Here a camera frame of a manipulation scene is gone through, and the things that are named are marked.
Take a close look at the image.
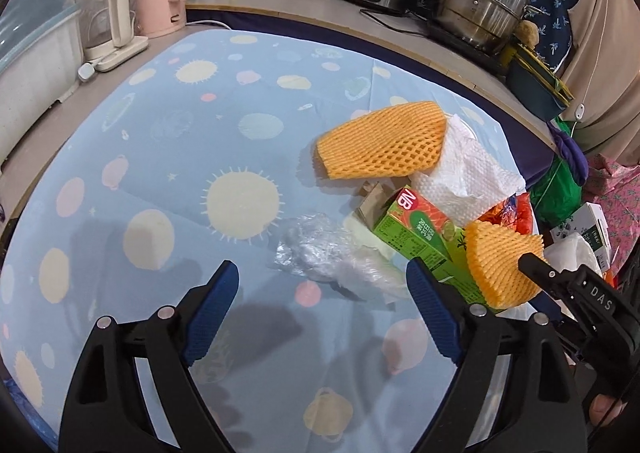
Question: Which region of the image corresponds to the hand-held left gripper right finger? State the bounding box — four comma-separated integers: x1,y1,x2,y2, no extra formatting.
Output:
406,257,586,453

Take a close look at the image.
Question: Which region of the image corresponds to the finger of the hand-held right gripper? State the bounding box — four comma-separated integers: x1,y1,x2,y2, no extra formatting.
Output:
518,253,583,306

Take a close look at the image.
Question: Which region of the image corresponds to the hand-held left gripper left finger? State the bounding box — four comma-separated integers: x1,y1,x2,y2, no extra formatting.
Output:
59,259,241,453

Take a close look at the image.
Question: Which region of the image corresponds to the orange foam fruit net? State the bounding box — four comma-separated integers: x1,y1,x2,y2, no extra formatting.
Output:
316,102,447,180
464,220,546,310

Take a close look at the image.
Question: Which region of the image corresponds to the red orange snack wrapper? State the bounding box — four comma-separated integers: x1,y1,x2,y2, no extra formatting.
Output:
482,192,535,236

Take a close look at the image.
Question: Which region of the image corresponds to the white plastic bag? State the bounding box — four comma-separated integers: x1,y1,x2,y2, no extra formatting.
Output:
342,216,412,301

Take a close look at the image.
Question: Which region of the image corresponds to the light green carton box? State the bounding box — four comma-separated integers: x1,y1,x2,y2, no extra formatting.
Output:
357,182,488,308

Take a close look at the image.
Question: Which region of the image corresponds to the white paper towel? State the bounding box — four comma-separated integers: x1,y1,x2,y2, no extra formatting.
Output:
410,114,527,226

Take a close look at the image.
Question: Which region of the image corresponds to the person's right hand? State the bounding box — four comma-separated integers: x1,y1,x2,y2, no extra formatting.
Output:
589,393,628,434

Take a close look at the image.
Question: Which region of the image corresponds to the white printed carton box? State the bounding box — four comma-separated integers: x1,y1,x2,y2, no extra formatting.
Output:
550,202,612,271

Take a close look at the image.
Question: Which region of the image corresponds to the green plastic bag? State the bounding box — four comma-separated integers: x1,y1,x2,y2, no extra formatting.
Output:
530,153,583,226

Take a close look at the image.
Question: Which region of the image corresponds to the pink pineapple print cover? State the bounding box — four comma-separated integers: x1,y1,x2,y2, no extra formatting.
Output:
585,153,640,274

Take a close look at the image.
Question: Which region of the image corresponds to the purple folded cloth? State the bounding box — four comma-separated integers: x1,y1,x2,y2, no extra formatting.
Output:
547,117,591,184

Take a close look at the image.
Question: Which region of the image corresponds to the light blue spotted tablecloth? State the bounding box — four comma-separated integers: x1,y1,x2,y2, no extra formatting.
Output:
0,28,543,453

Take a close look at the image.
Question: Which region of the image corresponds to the yellow rimmed plastic basin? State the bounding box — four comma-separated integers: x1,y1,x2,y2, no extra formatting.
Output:
510,44,576,104

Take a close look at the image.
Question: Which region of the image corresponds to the black induction cooker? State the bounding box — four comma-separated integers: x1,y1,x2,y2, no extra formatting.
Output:
425,20,511,74

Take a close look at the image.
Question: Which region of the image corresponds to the brown loofah sponge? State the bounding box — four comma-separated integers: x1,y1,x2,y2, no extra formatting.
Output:
515,19,542,46

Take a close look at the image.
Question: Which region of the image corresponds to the beige curtain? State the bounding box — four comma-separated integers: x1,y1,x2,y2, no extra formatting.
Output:
545,0,640,154

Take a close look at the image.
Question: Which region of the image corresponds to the white storage tub with lid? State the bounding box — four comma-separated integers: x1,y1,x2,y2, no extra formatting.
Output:
0,0,86,164

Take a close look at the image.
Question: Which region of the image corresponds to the white electric kettle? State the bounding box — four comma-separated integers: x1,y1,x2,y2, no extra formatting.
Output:
75,0,150,72

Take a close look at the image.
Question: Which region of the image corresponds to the white cord with switch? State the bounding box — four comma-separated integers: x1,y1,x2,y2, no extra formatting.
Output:
547,103,587,126

